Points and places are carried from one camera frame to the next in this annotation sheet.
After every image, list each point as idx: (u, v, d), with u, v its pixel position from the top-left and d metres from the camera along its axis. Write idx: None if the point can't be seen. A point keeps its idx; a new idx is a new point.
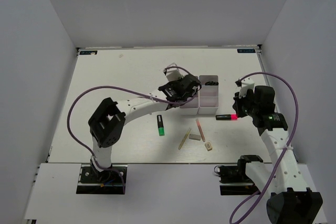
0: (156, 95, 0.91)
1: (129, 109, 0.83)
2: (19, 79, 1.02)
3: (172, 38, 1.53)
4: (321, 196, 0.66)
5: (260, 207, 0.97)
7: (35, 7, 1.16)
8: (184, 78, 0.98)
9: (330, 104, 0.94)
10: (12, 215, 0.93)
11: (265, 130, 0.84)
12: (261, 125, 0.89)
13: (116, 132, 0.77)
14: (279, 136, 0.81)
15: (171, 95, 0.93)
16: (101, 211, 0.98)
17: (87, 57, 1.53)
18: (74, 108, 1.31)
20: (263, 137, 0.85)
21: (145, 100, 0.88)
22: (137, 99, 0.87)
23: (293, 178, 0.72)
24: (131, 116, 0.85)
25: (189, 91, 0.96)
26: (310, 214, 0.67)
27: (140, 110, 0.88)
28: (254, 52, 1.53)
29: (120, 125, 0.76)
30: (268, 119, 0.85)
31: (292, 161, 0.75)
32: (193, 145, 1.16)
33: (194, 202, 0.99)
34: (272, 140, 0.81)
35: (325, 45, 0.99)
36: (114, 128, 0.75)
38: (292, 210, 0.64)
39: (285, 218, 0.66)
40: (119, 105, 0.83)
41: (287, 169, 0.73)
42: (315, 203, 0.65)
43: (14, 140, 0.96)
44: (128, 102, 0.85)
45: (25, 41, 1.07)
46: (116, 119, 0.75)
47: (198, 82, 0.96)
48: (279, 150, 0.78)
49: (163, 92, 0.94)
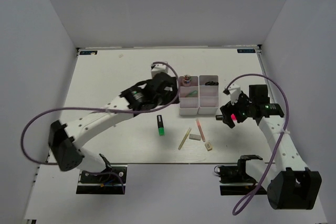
0: (114, 106, 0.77)
1: (81, 131, 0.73)
2: (19, 79, 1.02)
3: (172, 38, 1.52)
4: (319, 175, 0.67)
5: (260, 206, 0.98)
7: (35, 6, 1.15)
8: (154, 78, 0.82)
9: (330, 105, 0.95)
10: (13, 215, 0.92)
11: (262, 118, 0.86)
12: (258, 116, 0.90)
13: (72, 155, 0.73)
14: (275, 121, 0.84)
15: (135, 101, 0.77)
16: (101, 211, 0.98)
17: (87, 57, 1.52)
18: (73, 108, 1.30)
20: (261, 125, 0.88)
21: (100, 115, 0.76)
22: (90, 116, 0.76)
23: (292, 160, 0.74)
24: (90, 134, 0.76)
25: (161, 93, 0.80)
26: (310, 195, 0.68)
27: (96, 127, 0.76)
28: (254, 52, 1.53)
29: (71, 149, 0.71)
30: (264, 108, 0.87)
31: (290, 145, 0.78)
32: (193, 145, 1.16)
33: (195, 202, 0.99)
34: (270, 126, 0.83)
35: (325, 47, 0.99)
36: (66, 155, 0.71)
38: (292, 189, 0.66)
39: (285, 199, 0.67)
40: (68, 126, 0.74)
41: (285, 151, 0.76)
42: (314, 182, 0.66)
43: (15, 140, 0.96)
44: (79, 121, 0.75)
45: (24, 41, 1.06)
46: (64, 146, 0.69)
47: (171, 83, 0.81)
48: (276, 134, 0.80)
49: (125, 97, 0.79)
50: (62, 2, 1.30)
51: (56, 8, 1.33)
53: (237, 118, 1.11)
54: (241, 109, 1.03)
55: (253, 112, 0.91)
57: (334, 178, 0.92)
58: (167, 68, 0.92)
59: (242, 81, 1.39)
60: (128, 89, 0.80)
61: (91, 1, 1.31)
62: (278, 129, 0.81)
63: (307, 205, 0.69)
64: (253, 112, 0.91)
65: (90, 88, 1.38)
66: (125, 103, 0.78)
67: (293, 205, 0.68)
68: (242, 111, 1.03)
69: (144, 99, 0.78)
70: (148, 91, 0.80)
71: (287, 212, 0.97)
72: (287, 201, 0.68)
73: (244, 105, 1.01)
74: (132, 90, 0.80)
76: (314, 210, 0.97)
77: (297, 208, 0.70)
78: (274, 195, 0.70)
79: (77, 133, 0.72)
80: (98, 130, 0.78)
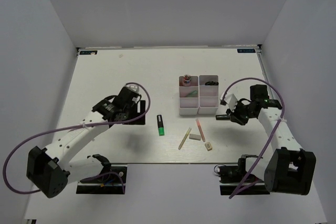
0: (91, 120, 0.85)
1: (62, 151, 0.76)
2: (19, 79, 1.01)
3: (172, 39, 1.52)
4: (314, 155, 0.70)
5: (260, 206, 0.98)
7: (34, 6, 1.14)
8: (121, 92, 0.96)
9: (330, 105, 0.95)
10: (13, 215, 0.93)
11: (261, 109, 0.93)
12: (256, 110, 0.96)
13: (59, 178, 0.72)
14: (273, 112, 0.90)
15: (109, 111, 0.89)
16: (101, 211, 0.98)
17: (87, 57, 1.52)
18: (73, 108, 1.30)
20: (260, 115, 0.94)
21: (78, 131, 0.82)
22: (68, 135, 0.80)
23: (288, 142, 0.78)
24: (71, 153, 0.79)
25: (128, 102, 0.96)
26: (306, 177, 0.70)
27: (77, 145, 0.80)
28: (254, 52, 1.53)
29: (56, 171, 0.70)
30: (263, 102, 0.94)
31: (286, 130, 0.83)
32: (193, 145, 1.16)
33: (195, 202, 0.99)
34: (268, 115, 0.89)
35: (325, 47, 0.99)
36: (52, 177, 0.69)
38: (287, 167, 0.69)
39: (281, 178, 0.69)
40: (49, 150, 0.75)
41: (281, 134, 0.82)
42: (309, 161, 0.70)
43: (14, 140, 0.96)
44: (59, 142, 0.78)
45: (24, 41, 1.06)
46: (50, 169, 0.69)
47: (136, 93, 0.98)
48: (273, 121, 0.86)
49: (98, 111, 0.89)
50: (62, 1, 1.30)
51: (56, 8, 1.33)
53: (241, 121, 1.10)
54: (242, 113, 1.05)
55: (252, 106, 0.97)
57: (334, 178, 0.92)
58: (138, 86, 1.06)
59: (242, 81, 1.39)
60: (100, 103, 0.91)
61: (91, 1, 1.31)
62: (275, 118, 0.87)
63: (303, 190, 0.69)
64: (252, 106, 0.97)
65: (90, 88, 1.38)
66: (100, 115, 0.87)
67: (290, 187, 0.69)
68: (244, 115, 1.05)
69: (116, 109, 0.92)
70: (117, 103, 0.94)
71: (287, 212, 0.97)
72: (284, 183, 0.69)
73: (244, 108, 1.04)
74: (103, 104, 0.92)
76: (315, 210, 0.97)
77: (294, 191, 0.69)
78: (270, 176, 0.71)
79: (61, 153, 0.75)
80: (79, 148, 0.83)
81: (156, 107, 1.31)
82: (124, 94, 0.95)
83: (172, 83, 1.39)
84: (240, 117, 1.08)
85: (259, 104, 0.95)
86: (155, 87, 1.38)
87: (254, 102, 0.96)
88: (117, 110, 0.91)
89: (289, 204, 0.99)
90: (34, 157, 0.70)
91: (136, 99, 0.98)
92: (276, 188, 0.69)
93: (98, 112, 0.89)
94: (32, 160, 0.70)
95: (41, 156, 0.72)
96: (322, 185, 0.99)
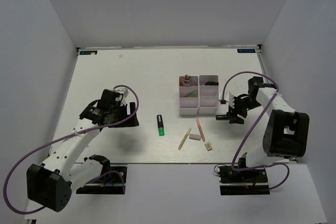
0: (81, 128, 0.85)
1: (61, 161, 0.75)
2: (20, 80, 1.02)
3: (173, 39, 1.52)
4: (307, 116, 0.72)
5: (260, 207, 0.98)
7: (35, 6, 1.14)
8: (102, 95, 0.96)
9: (330, 105, 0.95)
10: (13, 215, 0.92)
11: (259, 89, 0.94)
12: (255, 93, 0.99)
13: (63, 188, 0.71)
14: (270, 89, 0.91)
15: (96, 114, 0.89)
16: (101, 211, 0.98)
17: (87, 57, 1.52)
18: (73, 108, 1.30)
20: (258, 95, 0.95)
21: (72, 140, 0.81)
22: (63, 146, 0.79)
23: (283, 108, 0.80)
24: (70, 162, 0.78)
25: (113, 103, 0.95)
26: (300, 136, 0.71)
27: (74, 152, 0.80)
28: (254, 52, 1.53)
29: (61, 181, 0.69)
30: (261, 84, 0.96)
31: (282, 102, 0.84)
32: (193, 145, 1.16)
33: (195, 202, 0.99)
34: (264, 92, 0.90)
35: (325, 47, 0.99)
36: (58, 189, 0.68)
38: (282, 127, 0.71)
39: (278, 138, 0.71)
40: (47, 164, 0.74)
41: (277, 102, 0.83)
42: (303, 121, 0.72)
43: (14, 140, 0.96)
44: (55, 155, 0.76)
45: (25, 42, 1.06)
46: (54, 181, 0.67)
47: (119, 93, 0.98)
48: (269, 95, 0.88)
49: (86, 117, 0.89)
50: (62, 1, 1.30)
51: (56, 8, 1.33)
53: (243, 115, 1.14)
54: (243, 106, 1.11)
55: (251, 90, 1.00)
57: (334, 178, 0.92)
58: (126, 91, 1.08)
59: (242, 81, 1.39)
60: (85, 110, 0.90)
61: (91, 1, 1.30)
62: (272, 93, 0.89)
63: (300, 152, 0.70)
64: (251, 91, 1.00)
65: (90, 88, 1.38)
66: (88, 120, 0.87)
67: (286, 147, 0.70)
68: (245, 107, 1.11)
69: (103, 112, 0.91)
70: (101, 106, 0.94)
71: (287, 212, 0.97)
72: (280, 143, 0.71)
73: (244, 102, 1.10)
74: (88, 109, 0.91)
76: (315, 210, 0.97)
77: (291, 152, 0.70)
78: (268, 139, 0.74)
79: (60, 164, 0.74)
80: (76, 155, 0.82)
81: (156, 107, 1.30)
82: (106, 96, 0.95)
83: (172, 83, 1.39)
84: (241, 111, 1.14)
85: (256, 87, 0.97)
86: (155, 87, 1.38)
87: (252, 87, 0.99)
88: (104, 113, 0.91)
89: (289, 204, 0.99)
90: (34, 174, 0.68)
91: (119, 98, 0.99)
92: (273, 148, 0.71)
93: (86, 118, 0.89)
94: (32, 177, 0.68)
95: (41, 171, 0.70)
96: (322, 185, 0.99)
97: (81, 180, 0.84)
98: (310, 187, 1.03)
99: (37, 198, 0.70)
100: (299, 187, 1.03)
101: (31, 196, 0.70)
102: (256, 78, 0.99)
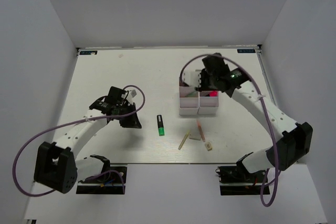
0: (91, 115, 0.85)
1: (73, 141, 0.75)
2: (20, 79, 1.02)
3: (173, 38, 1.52)
4: (308, 125, 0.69)
5: (261, 208, 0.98)
7: (35, 6, 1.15)
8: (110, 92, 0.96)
9: (329, 104, 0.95)
10: (13, 214, 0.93)
11: (234, 90, 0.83)
12: (228, 88, 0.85)
13: (72, 167, 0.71)
14: (249, 89, 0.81)
15: (105, 107, 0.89)
16: (101, 211, 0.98)
17: (87, 57, 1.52)
18: (73, 109, 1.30)
20: (235, 96, 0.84)
21: (82, 125, 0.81)
22: (74, 129, 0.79)
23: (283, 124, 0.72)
24: (80, 142, 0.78)
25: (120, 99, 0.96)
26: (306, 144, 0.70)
27: (83, 138, 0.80)
28: (254, 52, 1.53)
29: (71, 158, 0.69)
30: (230, 78, 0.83)
31: (272, 107, 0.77)
32: (193, 145, 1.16)
33: (194, 203, 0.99)
34: (247, 96, 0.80)
35: (324, 48, 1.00)
36: (67, 167, 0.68)
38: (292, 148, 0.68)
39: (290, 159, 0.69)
40: (59, 142, 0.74)
41: (273, 116, 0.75)
42: (308, 133, 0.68)
43: (14, 141, 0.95)
44: (67, 135, 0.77)
45: (25, 42, 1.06)
46: (64, 157, 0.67)
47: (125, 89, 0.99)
48: (257, 103, 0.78)
49: (95, 108, 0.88)
50: (62, 2, 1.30)
51: (57, 9, 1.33)
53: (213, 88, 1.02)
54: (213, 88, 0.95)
55: (221, 85, 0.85)
57: (333, 177, 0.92)
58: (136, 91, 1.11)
59: None
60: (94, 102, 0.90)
61: (91, 1, 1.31)
62: (255, 97, 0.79)
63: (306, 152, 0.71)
64: (221, 87, 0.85)
65: (90, 88, 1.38)
66: (98, 111, 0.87)
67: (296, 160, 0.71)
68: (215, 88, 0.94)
69: (111, 106, 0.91)
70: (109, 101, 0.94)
71: (287, 212, 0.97)
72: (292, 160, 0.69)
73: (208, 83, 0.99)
74: (97, 102, 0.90)
76: (315, 210, 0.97)
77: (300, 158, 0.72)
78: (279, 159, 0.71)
79: (72, 144, 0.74)
80: (85, 141, 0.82)
81: (157, 107, 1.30)
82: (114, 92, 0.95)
83: (172, 83, 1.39)
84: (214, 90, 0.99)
85: (229, 81, 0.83)
86: (155, 87, 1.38)
87: (221, 83, 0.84)
88: (112, 106, 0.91)
89: (289, 204, 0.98)
90: (44, 152, 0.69)
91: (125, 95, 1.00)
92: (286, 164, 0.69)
93: (95, 109, 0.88)
94: (43, 156, 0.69)
95: (51, 150, 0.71)
96: (321, 185, 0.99)
97: (85, 172, 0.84)
98: (309, 186, 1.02)
99: (43, 180, 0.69)
100: (298, 186, 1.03)
101: (38, 179, 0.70)
102: (218, 70, 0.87)
